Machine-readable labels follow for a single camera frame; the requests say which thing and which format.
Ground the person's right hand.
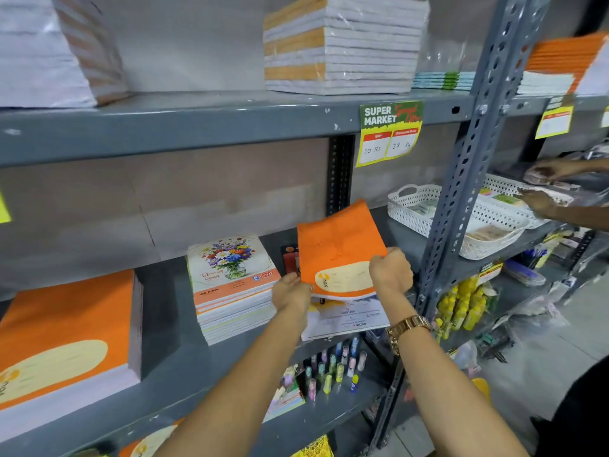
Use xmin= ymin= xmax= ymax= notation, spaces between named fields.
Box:
xmin=369 ymin=247 xmax=414 ymax=308

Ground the person's left hand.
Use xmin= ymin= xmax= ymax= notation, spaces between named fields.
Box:
xmin=271 ymin=273 xmax=313 ymax=325

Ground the orange notebook with cream oval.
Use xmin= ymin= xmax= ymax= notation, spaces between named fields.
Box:
xmin=296 ymin=200 xmax=389 ymax=301

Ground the person's right forearm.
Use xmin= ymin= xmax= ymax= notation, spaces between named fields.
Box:
xmin=382 ymin=300 xmax=530 ymax=457

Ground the person's left forearm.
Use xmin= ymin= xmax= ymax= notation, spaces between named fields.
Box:
xmin=154 ymin=307 xmax=310 ymax=457

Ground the red stationery packet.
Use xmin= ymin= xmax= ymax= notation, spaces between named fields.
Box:
xmin=280 ymin=244 xmax=301 ymax=277

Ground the stack of floral cover notebooks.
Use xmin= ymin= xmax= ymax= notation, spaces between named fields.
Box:
xmin=186 ymin=234 xmax=282 ymax=347

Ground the white printed notebook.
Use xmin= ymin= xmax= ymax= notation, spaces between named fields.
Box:
xmin=301 ymin=294 xmax=391 ymax=342

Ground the gold wristwatch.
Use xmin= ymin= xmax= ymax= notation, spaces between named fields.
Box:
xmin=385 ymin=315 xmax=432 ymax=356

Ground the group of yellow glue bottles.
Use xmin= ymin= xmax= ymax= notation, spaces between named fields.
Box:
xmin=435 ymin=275 xmax=492 ymax=341

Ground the group of colourful glue sticks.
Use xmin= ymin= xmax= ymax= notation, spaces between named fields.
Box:
xmin=304 ymin=336 xmax=368 ymax=403

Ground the brown item in basket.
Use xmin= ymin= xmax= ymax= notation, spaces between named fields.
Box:
xmin=468 ymin=225 xmax=511 ymax=242

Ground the large white plastic basket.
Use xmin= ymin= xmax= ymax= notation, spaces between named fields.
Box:
xmin=387 ymin=183 xmax=532 ymax=261

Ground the small pile of colourful notepads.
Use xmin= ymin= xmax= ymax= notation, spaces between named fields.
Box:
xmin=263 ymin=364 xmax=306 ymax=424

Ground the green and yellow price label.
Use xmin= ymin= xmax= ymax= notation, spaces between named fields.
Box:
xmin=355 ymin=100 xmax=424 ymax=168

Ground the shallow white plastic basket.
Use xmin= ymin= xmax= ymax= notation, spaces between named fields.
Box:
xmin=480 ymin=173 xmax=575 ymax=230

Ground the pile of clear plastic pouches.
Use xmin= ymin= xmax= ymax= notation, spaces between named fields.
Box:
xmin=503 ymin=259 xmax=548 ymax=287

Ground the yellow patterned packet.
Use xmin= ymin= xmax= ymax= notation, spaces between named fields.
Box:
xmin=290 ymin=435 xmax=335 ymax=457

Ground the thin stack of teal notebooks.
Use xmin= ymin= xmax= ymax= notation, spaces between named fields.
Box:
xmin=411 ymin=71 xmax=477 ymax=91

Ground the grey metal shelving rack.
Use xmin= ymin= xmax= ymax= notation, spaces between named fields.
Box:
xmin=0 ymin=0 xmax=609 ymax=457

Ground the clear plastic packet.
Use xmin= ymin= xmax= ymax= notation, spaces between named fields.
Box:
xmin=522 ymin=165 xmax=582 ymax=192

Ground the orange notebook with white oval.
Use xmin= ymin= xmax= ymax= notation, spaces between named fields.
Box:
xmin=117 ymin=419 xmax=185 ymax=457

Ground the wrapped stack of orange-spine notebooks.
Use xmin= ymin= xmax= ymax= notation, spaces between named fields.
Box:
xmin=263 ymin=0 xmax=432 ymax=96

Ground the tall stack of orange notebooks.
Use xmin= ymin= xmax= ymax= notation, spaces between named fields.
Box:
xmin=0 ymin=269 xmax=144 ymax=444

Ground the person's black clothing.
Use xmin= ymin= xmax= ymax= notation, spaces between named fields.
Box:
xmin=532 ymin=355 xmax=609 ymax=457

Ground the slanted stack of orange notebooks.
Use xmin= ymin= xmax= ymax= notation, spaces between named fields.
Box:
xmin=516 ymin=32 xmax=609 ymax=97

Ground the stack of striped-spine white notebooks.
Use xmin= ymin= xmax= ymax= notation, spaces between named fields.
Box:
xmin=0 ymin=0 xmax=132 ymax=109

